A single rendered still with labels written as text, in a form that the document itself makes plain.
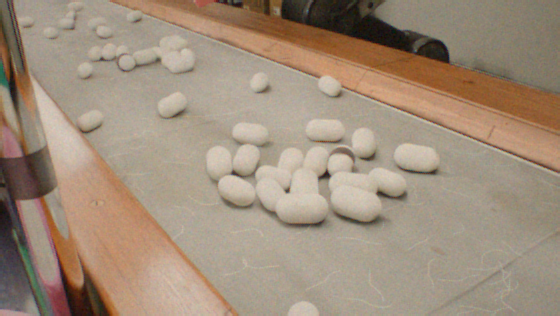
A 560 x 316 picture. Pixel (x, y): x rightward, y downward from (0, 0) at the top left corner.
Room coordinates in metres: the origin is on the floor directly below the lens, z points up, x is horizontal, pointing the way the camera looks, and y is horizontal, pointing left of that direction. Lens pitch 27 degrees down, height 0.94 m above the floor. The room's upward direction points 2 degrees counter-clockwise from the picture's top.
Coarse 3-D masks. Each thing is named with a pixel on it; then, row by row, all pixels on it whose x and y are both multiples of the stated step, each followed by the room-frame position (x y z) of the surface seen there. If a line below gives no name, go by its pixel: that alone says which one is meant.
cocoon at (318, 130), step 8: (312, 120) 0.44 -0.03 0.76; (320, 120) 0.44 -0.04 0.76; (328, 120) 0.44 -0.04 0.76; (312, 128) 0.43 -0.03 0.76; (320, 128) 0.43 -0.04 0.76; (328, 128) 0.43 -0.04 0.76; (336, 128) 0.43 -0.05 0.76; (312, 136) 0.43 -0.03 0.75; (320, 136) 0.43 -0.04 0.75; (328, 136) 0.43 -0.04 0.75; (336, 136) 0.43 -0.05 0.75
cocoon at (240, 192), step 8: (232, 176) 0.34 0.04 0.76; (224, 184) 0.34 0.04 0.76; (232, 184) 0.33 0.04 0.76; (240, 184) 0.33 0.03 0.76; (248, 184) 0.33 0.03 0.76; (224, 192) 0.33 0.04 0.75; (232, 192) 0.33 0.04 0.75; (240, 192) 0.32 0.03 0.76; (248, 192) 0.33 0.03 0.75; (232, 200) 0.33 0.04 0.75; (240, 200) 0.32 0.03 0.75; (248, 200) 0.32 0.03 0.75
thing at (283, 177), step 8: (264, 168) 0.36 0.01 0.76; (272, 168) 0.35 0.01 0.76; (280, 168) 0.35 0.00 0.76; (256, 176) 0.36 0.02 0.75; (264, 176) 0.35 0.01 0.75; (272, 176) 0.35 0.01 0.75; (280, 176) 0.35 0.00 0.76; (288, 176) 0.35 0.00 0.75; (280, 184) 0.34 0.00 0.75; (288, 184) 0.34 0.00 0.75
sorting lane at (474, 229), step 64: (64, 0) 1.41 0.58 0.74; (64, 64) 0.75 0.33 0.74; (256, 64) 0.70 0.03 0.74; (128, 128) 0.49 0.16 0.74; (192, 128) 0.48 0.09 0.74; (384, 128) 0.46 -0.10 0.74; (192, 192) 0.35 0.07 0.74; (320, 192) 0.35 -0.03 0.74; (448, 192) 0.34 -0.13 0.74; (512, 192) 0.33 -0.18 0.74; (192, 256) 0.27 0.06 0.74; (256, 256) 0.27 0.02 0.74; (320, 256) 0.26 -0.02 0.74; (384, 256) 0.26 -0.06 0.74; (448, 256) 0.26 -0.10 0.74; (512, 256) 0.25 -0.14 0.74
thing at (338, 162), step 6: (330, 156) 0.37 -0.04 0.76; (336, 156) 0.37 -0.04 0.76; (342, 156) 0.37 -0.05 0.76; (348, 156) 0.37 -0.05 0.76; (330, 162) 0.36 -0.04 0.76; (336, 162) 0.36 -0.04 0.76; (342, 162) 0.36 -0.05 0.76; (348, 162) 0.36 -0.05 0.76; (330, 168) 0.36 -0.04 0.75; (336, 168) 0.36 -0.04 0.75; (342, 168) 0.36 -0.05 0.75; (348, 168) 0.36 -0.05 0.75; (330, 174) 0.36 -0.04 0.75
